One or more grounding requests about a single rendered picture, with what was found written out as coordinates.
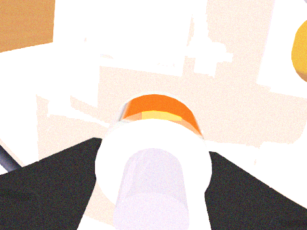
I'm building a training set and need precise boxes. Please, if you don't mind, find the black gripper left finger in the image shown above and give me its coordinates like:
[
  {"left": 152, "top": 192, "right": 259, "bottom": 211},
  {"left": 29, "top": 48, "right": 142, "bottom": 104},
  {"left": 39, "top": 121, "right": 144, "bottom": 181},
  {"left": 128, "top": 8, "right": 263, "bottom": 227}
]
[{"left": 0, "top": 136, "right": 102, "bottom": 230}]

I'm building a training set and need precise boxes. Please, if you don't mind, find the grey metal rod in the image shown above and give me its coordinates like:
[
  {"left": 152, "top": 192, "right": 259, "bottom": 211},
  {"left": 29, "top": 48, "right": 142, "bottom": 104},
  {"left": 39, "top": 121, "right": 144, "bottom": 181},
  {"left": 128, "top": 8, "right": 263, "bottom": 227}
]
[{"left": 0, "top": 146, "right": 21, "bottom": 172}]

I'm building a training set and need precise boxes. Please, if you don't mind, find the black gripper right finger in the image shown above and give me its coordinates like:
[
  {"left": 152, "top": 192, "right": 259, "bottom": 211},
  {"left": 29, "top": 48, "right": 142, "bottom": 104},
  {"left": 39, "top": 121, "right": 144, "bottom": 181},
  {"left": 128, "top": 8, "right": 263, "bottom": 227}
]
[{"left": 204, "top": 151, "right": 307, "bottom": 230}]

